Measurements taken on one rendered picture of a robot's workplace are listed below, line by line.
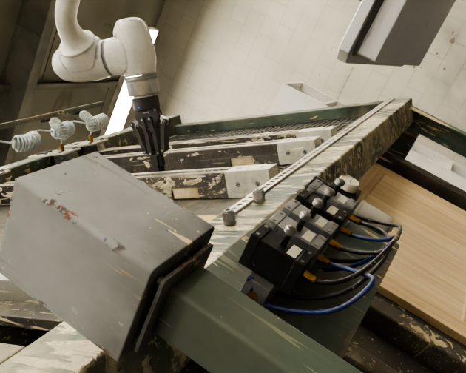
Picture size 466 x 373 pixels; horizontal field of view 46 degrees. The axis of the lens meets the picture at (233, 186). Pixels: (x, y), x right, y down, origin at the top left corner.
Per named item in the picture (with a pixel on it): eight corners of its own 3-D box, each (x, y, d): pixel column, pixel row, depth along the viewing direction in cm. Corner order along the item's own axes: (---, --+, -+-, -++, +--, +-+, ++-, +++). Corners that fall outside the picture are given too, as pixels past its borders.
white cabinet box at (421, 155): (498, 196, 446) (282, 82, 501) (458, 254, 467) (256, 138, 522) (496, 182, 501) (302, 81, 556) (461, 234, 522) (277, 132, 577)
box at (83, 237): (160, 277, 48) (11, 175, 53) (124, 370, 53) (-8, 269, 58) (224, 229, 58) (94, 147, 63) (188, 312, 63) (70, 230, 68)
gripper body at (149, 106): (164, 92, 156) (170, 124, 158) (140, 95, 160) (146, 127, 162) (149, 95, 150) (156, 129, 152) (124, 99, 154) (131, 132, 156)
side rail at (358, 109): (383, 127, 247) (381, 103, 244) (177, 146, 299) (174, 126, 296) (387, 123, 254) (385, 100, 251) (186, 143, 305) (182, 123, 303)
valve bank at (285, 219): (379, 307, 67) (217, 206, 73) (328, 385, 73) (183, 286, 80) (433, 191, 109) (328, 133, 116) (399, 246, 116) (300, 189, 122)
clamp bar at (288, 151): (315, 163, 166) (304, 83, 161) (34, 182, 222) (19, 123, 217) (325, 156, 175) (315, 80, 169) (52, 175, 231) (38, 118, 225)
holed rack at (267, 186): (233, 217, 108) (232, 214, 108) (220, 217, 110) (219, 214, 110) (395, 99, 249) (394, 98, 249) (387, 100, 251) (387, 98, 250)
